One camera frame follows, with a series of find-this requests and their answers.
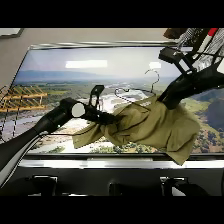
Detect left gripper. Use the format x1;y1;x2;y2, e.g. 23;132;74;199
84;103;117;126

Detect olive green shirt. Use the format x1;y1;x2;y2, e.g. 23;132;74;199
71;94;202;166

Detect black clothes hanger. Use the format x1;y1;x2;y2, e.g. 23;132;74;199
114;68;161;105

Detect heap of clothes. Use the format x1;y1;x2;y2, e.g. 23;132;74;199
163;27;224;73

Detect wooden hanger rack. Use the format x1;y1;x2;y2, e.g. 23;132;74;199
0;84;49;113

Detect silver frame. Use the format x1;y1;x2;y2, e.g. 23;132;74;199
16;152;224;197

